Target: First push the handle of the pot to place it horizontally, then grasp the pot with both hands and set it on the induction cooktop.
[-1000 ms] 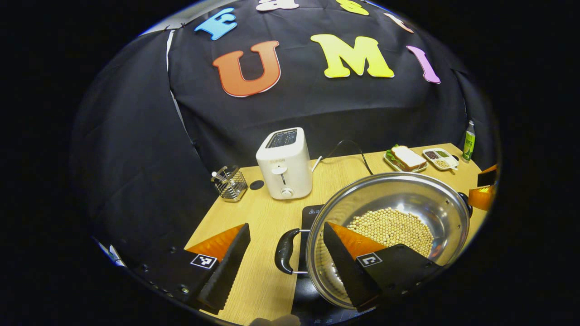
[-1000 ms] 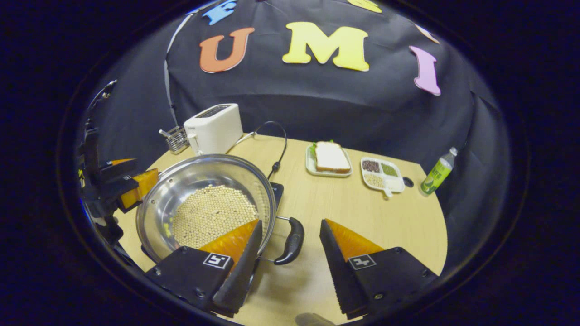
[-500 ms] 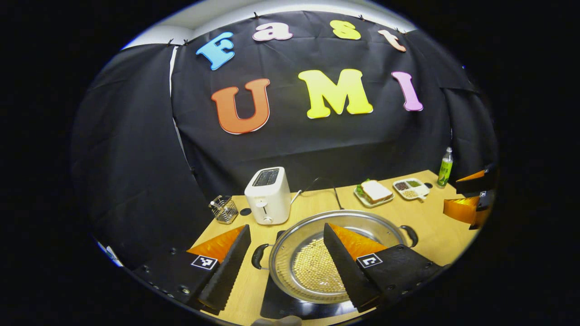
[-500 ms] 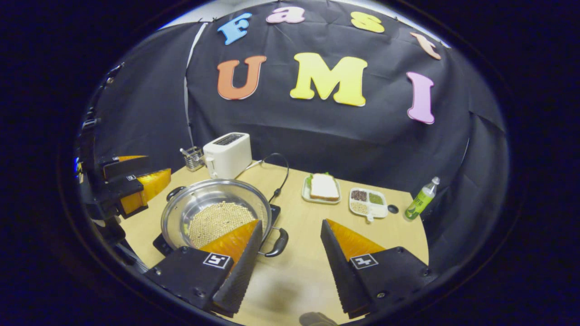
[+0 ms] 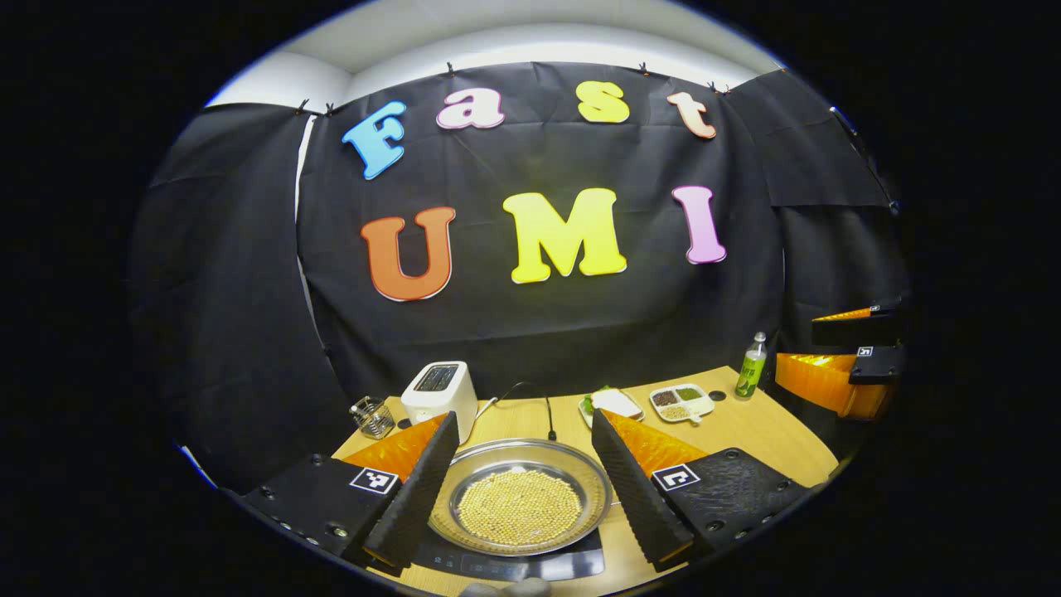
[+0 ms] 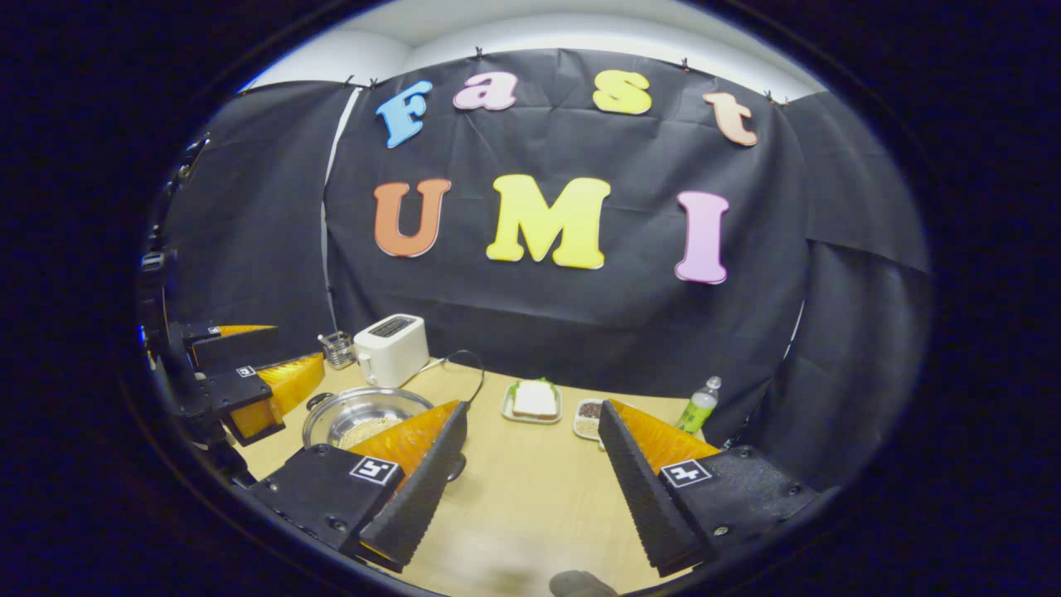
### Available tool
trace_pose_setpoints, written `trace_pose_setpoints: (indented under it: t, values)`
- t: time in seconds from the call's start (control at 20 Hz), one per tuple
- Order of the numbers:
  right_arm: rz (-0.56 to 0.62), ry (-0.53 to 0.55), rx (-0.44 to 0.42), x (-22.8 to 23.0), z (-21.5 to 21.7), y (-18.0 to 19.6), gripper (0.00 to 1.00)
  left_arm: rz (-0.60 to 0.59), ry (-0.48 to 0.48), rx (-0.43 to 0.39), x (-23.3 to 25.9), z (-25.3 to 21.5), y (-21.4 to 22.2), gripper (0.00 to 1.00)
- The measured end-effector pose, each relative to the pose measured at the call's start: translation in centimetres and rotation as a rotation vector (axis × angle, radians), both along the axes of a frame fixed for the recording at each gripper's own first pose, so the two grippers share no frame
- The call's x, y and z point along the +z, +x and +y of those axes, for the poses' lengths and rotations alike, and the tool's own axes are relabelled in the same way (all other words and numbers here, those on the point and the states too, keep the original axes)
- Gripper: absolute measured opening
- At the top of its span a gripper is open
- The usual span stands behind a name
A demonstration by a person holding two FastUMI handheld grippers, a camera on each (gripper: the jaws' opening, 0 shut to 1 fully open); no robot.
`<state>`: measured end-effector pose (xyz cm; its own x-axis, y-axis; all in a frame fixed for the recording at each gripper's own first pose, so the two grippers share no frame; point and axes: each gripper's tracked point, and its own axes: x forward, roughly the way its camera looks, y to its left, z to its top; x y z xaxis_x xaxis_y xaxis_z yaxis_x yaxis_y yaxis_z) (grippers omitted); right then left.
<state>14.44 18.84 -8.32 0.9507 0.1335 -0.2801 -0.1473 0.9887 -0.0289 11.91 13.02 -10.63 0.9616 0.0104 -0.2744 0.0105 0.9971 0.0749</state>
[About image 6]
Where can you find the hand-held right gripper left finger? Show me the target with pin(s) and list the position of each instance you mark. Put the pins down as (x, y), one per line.
(431, 489)

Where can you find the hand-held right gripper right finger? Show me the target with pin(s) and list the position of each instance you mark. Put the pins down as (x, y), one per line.
(642, 506)

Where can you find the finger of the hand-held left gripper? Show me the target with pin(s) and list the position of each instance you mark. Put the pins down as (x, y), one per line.
(240, 348)
(282, 385)

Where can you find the stainless steel pot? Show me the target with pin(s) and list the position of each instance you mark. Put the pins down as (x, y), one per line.
(365, 406)

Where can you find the pile of soybeans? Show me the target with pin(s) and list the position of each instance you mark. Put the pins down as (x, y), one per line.
(365, 431)

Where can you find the dark grey cloth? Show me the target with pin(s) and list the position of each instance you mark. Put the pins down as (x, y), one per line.
(580, 584)

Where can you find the white divided tray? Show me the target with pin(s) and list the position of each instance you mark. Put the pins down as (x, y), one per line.
(587, 419)

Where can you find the pale rectangular plate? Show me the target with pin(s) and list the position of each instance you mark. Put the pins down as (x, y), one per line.
(507, 410)

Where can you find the green label drink bottle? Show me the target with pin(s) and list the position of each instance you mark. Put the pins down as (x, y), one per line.
(698, 410)

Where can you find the white toaster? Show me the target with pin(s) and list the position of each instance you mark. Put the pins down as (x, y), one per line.
(391, 352)

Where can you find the sandwich with lettuce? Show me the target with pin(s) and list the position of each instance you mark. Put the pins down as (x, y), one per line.
(535, 400)

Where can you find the row of backdrop clips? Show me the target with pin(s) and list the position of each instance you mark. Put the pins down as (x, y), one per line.
(478, 53)

